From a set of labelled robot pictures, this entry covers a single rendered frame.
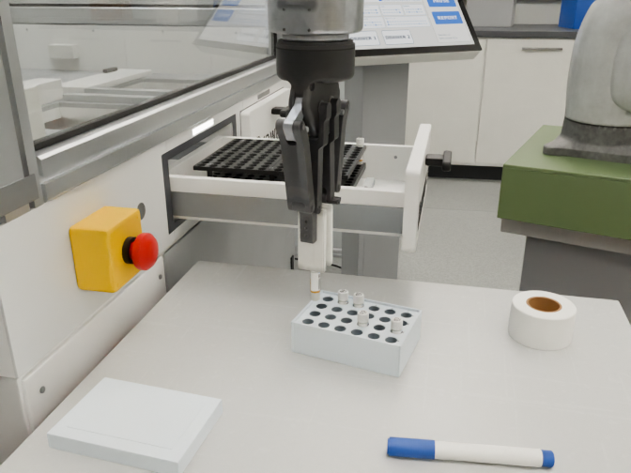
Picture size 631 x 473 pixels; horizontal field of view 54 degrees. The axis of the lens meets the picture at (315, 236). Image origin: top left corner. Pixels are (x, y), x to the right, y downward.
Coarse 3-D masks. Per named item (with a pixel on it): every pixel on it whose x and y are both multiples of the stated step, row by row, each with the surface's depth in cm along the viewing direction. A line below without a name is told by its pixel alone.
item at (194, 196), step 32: (192, 160) 95; (384, 160) 102; (192, 192) 84; (224, 192) 84; (256, 192) 82; (352, 192) 80; (384, 192) 79; (256, 224) 84; (288, 224) 83; (352, 224) 81; (384, 224) 80
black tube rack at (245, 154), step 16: (240, 144) 100; (256, 144) 100; (272, 144) 99; (208, 160) 91; (224, 160) 90; (240, 160) 90; (256, 160) 91; (272, 160) 90; (208, 176) 89; (224, 176) 93; (240, 176) 92; (256, 176) 92; (272, 176) 86; (352, 176) 92
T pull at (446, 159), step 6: (426, 156) 88; (432, 156) 88; (438, 156) 88; (444, 156) 88; (450, 156) 88; (426, 162) 87; (432, 162) 87; (438, 162) 87; (444, 162) 85; (450, 162) 85; (444, 168) 85; (450, 168) 85
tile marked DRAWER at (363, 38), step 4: (360, 32) 168; (364, 32) 169; (368, 32) 169; (372, 32) 170; (376, 32) 170; (352, 36) 167; (356, 36) 167; (360, 36) 168; (364, 36) 168; (368, 36) 169; (372, 36) 169; (376, 36) 170; (356, 40) 167; (360, 40) 167; (364, 40) 168; (368, 40) 168; (372, 40) 168; (376, 40) 169; (356, 44) 166; (360, 44) 167; (364, 44) 167; (368, 44) 168; (372, 44) 168; (376, 44) 168; (380, 44) 169
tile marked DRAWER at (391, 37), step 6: (384, 30) 171; (390, 30) 172; (396, 30) 173; (402, 30) 173; (408, 30) 174; (384, 36) 171; (390, 36) 171; (396, 36) 172; (402, 36) 173; (408, 36) 174; (390, 42) 170; (396, 42) 171; (402, 42) 172; (408, 42) 173
